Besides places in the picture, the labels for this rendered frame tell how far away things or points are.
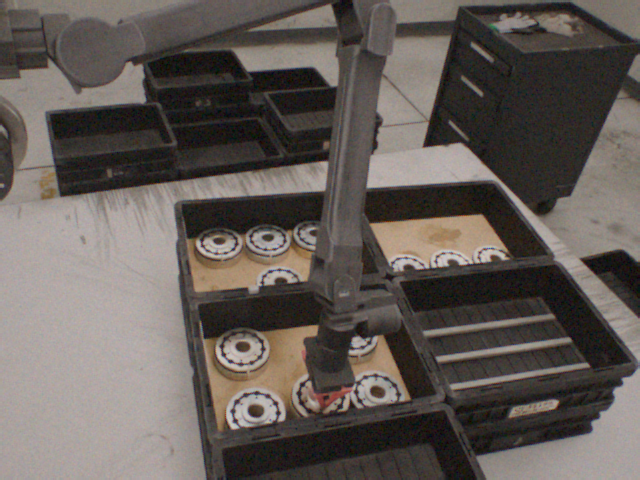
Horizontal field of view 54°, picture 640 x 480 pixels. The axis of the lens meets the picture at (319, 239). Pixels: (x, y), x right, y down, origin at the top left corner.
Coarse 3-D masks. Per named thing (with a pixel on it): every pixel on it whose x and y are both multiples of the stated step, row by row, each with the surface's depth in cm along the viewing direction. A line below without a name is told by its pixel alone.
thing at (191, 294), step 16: (304, 192) 146; (320, 192) 147; (176, 208) 136; (176, 224) 134; (368, 240) 136; (384, 272) 129; (192, 288) 119; (240, 288) 121; (272, 288) 122; (288, 288) 122
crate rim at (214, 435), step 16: (304, 288) 123; (192, 304) 116; (400, 304) 122; (192, 320) 113; (416, 336) 116; (416, 352) 114; (432, 368) 111; (208, 384) 103; (432, 384) 109; (208, 400) 102; (416, 400) 106; (432, 400) 106; (208, 416) 99; (320, 416) 101; (336, 416) 101; (352, 416) 102; (208, 432) 97; (224, 432) 97; (240, 432) 97; (256, 432) 98
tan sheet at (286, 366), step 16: (272, 336) 125; (288, 336) 126; (304, 336) 126; (208, 352) 121; (272, 352) 122; (288, 352) 123; (384, 352) 126; (208, 368) 118; (272, 368) 119; (288, 368) 120; (304, 368) 120; (352, 368) 122; (368, 368) 122; (384, 368) 123; (224, 384) 116; (240, 384) 116; (256, 384) 116; (272, 384) 117; (288, 384) 117; (400, 384) 120; (224, 400) 113; (288, 400) 115; (224, 416) 110; (256, 416) 111; (288, 416) 112
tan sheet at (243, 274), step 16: (192, 240) 144; (192, 256) 140; (192, 272) 136; (208, 272) 137; (224, 272) 137; (240, 272) 138; (256, 272) 139; (304, 272) 140; (208, 288) 133; (224, 288) 134
